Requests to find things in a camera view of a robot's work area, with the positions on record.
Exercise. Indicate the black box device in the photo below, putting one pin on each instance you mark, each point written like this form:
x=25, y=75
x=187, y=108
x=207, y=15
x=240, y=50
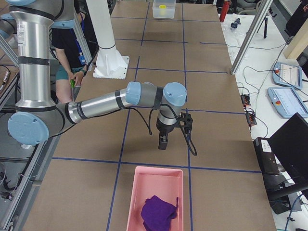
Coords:
x=265, y=156

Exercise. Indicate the orange black connector block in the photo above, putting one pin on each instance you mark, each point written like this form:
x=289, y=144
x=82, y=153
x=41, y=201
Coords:
x=245, y=100

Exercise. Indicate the blue teach pendant near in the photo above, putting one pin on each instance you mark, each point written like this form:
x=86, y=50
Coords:
x=287, y=102

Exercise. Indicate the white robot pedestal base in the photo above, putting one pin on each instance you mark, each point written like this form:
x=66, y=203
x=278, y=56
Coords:
x=109, y=63

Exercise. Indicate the black monitor with stand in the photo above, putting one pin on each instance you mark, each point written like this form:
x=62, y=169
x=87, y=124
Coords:
x=290, y=145

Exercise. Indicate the purple microfiber cloth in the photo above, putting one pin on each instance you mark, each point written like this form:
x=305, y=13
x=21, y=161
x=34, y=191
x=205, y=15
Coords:
x=157, y=214

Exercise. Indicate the blue teach pendant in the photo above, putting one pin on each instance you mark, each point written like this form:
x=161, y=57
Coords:
x=287, y=75
x=287, y=102

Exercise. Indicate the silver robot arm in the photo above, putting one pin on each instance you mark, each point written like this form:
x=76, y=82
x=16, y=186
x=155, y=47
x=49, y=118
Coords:
x=52, y=63

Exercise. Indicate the blue teach pendant far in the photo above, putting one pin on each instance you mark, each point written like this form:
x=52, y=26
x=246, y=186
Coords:
x=287, y=75

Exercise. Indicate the red cylinder tube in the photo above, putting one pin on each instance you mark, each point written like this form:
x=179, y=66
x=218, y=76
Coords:
x=224, y=10

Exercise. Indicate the green handled tool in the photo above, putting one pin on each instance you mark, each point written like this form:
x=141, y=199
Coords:
x=72, y=85

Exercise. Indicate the person in black shirt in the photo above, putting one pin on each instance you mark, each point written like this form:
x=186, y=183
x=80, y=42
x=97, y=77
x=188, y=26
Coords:
x=70, y=56

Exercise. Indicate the aluminium frame post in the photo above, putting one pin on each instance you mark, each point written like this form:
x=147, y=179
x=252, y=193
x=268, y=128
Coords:
x=256, y=23

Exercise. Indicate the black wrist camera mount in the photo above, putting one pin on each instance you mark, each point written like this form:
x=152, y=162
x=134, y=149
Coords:
x=185, y=121

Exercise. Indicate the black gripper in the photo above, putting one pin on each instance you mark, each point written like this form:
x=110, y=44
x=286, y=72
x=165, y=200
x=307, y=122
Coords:
x=164, y=128

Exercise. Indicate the clear plastic storage bin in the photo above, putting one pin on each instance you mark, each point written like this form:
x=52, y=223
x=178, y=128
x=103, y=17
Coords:
x=167, y=13

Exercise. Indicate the pink plastic bin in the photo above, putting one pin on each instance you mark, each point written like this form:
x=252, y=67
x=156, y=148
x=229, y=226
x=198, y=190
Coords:
x=166, y=183

